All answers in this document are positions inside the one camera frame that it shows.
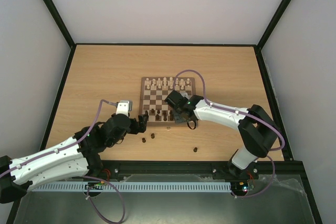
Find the black aluminium frame rail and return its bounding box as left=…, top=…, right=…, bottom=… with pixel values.
left=26, top=159, right=305, bottom=180

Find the white chess piece row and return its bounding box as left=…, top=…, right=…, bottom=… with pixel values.
left=141, top=77, right=195, bottom=91

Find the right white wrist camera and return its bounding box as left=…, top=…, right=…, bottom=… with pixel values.
left=180, top=92, right=190, bottom=99

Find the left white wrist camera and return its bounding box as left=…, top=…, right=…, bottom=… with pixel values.
left=116, top=100, right=132, bottom=117

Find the tall dark piece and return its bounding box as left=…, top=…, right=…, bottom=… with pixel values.
left=169, top=111, right=174, bottom=121

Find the wooden chess board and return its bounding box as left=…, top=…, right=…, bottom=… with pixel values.
left=139, top=87, right=196, bottom=127

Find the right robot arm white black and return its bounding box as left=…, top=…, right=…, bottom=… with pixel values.
left=165, top=91, right=280, bottom=178

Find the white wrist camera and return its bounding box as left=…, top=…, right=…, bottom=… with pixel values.
left=116, top=100, right=132, bottom=117
left=180, top=92, right=190, bottom=99

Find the grey slotted cable duct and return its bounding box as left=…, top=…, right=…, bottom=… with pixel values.
left=33, top=182, right=232, bottom=193

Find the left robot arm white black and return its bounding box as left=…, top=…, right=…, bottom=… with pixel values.
left=1, top=114, right=149, bottom=204

